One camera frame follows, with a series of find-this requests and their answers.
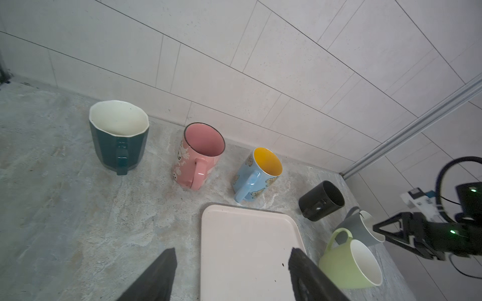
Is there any blue patterned mug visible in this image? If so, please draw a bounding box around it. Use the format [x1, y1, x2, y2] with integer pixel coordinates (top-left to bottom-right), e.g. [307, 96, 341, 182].
[232, 147, 283, 203]

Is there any light green mug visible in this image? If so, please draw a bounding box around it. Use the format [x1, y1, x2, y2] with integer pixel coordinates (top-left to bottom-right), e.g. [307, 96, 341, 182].
[318, 228, 384, 289]

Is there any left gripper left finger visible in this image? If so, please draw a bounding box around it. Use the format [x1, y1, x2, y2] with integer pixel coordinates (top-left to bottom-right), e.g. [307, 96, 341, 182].
[117, 248, 178, 301]

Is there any beige tray mat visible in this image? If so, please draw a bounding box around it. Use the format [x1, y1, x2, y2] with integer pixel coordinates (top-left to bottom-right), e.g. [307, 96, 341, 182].
[200, 204, 305, 300]

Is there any black mug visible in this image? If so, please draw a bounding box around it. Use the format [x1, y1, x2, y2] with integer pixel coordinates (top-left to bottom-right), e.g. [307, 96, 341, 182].
[298, 181, 345, 221]

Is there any grey mug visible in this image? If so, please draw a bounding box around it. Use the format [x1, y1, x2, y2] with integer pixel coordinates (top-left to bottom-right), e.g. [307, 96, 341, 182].
[335, 206, 385, 247]

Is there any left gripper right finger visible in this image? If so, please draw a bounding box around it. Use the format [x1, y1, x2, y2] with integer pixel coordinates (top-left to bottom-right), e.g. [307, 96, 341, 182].
[287, 248, 349, 301]

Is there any right corner metal profile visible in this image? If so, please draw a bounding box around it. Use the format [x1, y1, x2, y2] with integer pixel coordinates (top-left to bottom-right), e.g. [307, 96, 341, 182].
[340, 74, 481, 179]

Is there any dark green mug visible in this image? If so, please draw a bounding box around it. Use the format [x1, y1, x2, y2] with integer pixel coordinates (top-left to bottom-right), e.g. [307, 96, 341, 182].
[89, 100, 149, 176]

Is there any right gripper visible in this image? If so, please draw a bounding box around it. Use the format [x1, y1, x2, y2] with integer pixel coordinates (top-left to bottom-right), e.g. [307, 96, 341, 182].
[372, 212, 473, 261]

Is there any pink patterned mug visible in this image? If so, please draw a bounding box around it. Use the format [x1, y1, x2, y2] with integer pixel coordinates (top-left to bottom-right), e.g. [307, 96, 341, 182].
[173, 122, 225, 191]

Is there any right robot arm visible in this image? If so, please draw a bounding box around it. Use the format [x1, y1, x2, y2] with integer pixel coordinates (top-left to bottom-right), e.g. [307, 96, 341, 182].
[372, 156, 481, 263]

